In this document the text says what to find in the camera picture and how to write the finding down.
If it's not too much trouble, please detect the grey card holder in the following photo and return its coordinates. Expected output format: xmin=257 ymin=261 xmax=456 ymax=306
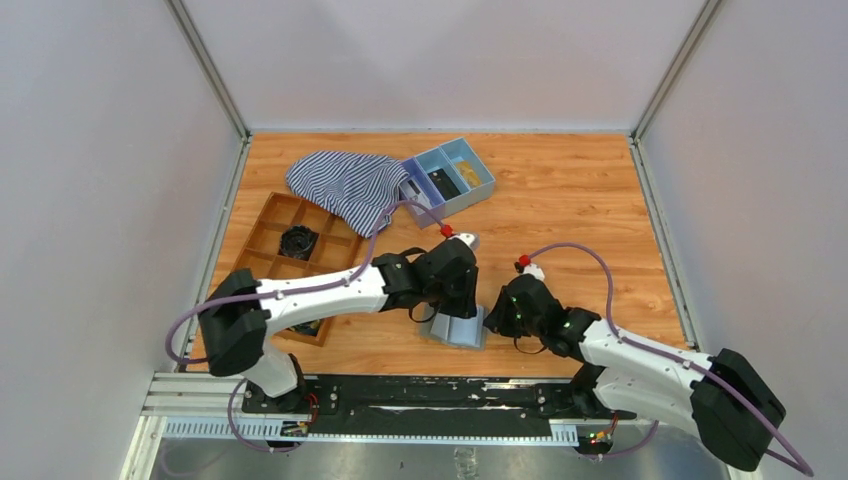
xmin=419 ymin=305 xmax=488 ymax=350

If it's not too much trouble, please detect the wooden compartment tray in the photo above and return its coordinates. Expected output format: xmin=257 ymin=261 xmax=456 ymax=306
xmin=225 ymin=192 xmax=364 ymax=348

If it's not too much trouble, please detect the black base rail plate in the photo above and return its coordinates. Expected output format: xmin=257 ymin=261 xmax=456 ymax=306
xmin=241 ymin=374 xmax=614 ymax=439

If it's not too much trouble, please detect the blue three-compartment box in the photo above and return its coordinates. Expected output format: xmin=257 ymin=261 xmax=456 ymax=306
xmin=400 ymin=137 xmax=496 ymax=228

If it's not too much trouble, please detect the gold card in box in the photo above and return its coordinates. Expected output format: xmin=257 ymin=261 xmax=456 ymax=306
xmin=454 ymin=161 xmax=483 ymax=189

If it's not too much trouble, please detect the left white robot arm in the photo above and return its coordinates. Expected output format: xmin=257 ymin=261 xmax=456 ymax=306
xmin=198 ymin=232 xmax=480 ymax=413

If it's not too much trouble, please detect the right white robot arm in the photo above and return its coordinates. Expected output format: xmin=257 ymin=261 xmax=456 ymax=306
xmin=483 ymin=265 xmax=786 ymax=471

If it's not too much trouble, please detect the striped blue white cloth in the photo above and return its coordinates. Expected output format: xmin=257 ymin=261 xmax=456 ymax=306
xmin=285 ymin=151 xmax=410 ymax=238

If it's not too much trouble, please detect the silver card in box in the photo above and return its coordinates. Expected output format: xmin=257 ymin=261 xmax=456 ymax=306
xmin=401 ymin=178 xmax=431 ymax=208

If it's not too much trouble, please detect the black card in box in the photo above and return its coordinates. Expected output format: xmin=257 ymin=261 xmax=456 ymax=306
xmin=428 ymin=169 xmax=461 ymax=201

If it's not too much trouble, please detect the black ribbed round part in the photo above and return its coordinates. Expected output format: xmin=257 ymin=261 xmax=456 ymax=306
xmin=278 ymin=225 xmax=319 ymax=261

